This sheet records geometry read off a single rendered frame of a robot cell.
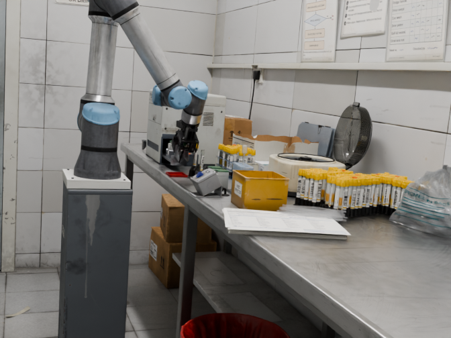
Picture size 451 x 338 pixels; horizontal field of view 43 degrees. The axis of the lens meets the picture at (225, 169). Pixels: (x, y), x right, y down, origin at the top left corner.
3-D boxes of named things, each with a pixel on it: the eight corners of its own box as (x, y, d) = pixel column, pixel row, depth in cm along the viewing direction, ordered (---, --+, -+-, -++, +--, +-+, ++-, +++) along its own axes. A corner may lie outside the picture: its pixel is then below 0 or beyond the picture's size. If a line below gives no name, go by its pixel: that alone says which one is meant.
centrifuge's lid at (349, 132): (339, 99, 212) (360, 104, 214) (324, 165, 215) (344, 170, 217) (364, 102, 191) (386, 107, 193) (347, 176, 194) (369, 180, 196)
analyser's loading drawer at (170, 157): (158, 157, 246) (159, 145, 245) (173, 157, 248) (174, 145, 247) (170, 165, 227) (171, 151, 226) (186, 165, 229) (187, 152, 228)
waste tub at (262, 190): (229, 202, 176) (232, 170, 174) (270, 202, 180) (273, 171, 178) (242, 212, 163) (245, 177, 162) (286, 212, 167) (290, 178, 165)
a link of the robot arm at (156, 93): (158, 84, 196) (189, 86, 199) (152, 83, 206) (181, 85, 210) (156, 107, 197) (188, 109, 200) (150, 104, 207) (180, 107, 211)
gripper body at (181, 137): (177, 153, 216) (183, 127, 209) (172, 139, 222) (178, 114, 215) (196, 154, 219) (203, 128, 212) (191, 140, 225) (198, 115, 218)
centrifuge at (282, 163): (249, 183, 212) (252, 149, 210) (325, 186, 218) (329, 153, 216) (266, 196, 189) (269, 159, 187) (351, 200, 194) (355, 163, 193)
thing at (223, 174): (211, 188, 196) (212, 168, 195) (223, 188, 197) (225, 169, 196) (214, 190, 192) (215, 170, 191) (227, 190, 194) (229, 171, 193)
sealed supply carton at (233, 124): (193, 145, 316) (195, 112, 313) (235, 147, 321) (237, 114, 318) (205, 153, 286) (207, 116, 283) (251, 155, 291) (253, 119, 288)
